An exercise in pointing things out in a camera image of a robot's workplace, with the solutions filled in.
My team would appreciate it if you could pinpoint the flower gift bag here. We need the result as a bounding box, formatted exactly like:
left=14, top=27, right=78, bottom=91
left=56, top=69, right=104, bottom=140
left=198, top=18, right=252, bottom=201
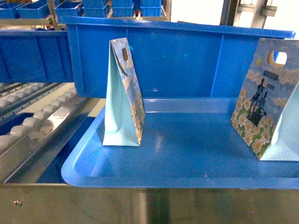
left=103, top=38, right=145, bottom=147
left=230, top=38, right=299, bottom=161

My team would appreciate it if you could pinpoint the white roller conveyor track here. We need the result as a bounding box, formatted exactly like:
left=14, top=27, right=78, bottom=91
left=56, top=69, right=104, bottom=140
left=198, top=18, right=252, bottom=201
left=0, top=82, right=87, bottom=152

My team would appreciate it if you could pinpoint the light blue plastic tray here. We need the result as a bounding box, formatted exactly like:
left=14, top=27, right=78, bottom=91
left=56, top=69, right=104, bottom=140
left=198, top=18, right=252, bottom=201
left=61, top=98, right=299, bottom=189

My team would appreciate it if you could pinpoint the large blue plastic crate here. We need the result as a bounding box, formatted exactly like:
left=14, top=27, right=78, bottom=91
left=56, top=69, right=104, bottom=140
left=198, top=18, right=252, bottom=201
left=62, top=16, right=295, bottom=98

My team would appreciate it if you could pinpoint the blue crate at left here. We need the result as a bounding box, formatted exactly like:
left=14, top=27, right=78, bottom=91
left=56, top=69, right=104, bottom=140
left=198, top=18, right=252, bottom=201
left=0, top=29, right=73, bottom=83

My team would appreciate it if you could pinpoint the steel front rail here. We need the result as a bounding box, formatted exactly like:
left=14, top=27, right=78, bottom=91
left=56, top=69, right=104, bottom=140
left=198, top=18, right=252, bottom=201
left=0, top=184, right=299, bottom=224

